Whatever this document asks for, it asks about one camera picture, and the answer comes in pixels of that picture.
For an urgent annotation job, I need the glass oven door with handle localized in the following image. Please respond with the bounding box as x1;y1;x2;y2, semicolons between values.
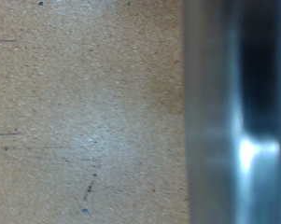
181;0;281;224

